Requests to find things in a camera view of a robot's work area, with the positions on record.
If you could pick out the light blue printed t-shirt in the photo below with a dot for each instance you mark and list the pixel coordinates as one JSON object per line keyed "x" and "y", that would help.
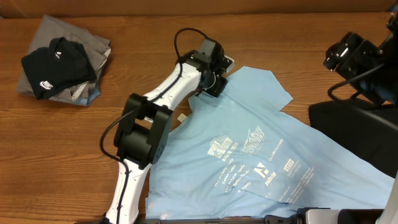
{"x": 240, "y": 155}

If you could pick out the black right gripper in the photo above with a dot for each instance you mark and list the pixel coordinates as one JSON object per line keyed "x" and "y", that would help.
{"x": 348, "y": 60}

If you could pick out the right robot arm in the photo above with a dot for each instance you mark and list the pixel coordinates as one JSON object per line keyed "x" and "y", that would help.
{"x": 362, "y": 113}

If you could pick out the black garment under blue shirt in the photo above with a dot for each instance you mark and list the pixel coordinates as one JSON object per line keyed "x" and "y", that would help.
{"x": 365, "y": 137}

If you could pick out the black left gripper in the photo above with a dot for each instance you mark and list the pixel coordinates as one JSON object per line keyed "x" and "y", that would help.
{"x": 215, "y": 89}

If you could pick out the folded black Nike shirt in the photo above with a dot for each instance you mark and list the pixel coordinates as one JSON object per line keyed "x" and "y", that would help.
{"x": 61, "y": 65}

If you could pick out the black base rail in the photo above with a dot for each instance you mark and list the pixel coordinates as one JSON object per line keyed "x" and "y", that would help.
{"x": 303, "y": 216}

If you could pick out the folded grey shirt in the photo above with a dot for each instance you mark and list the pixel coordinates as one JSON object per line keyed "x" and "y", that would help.
{"x": 51, "y": 28}

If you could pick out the folded blue garment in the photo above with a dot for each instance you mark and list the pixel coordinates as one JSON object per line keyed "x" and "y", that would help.
{"x": 82, "y": 94}

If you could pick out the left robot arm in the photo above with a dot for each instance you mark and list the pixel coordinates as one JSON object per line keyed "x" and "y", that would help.
{"x": 143, "y": 129}

